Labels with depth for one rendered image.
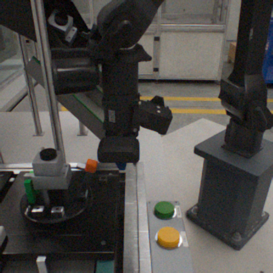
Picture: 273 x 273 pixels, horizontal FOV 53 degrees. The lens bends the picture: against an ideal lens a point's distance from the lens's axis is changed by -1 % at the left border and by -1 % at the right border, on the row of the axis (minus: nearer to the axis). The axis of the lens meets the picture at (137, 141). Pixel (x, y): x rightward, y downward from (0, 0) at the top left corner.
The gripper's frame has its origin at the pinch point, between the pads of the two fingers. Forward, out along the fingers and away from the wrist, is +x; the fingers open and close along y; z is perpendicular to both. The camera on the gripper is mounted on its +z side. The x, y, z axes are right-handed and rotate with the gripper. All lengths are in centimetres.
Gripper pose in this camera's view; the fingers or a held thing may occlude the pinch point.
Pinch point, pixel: (122, 153)
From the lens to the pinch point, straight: 50.2
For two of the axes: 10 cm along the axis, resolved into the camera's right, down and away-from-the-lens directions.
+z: 10.0, 0.1, 0.1
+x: -0.1, 8.7, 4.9
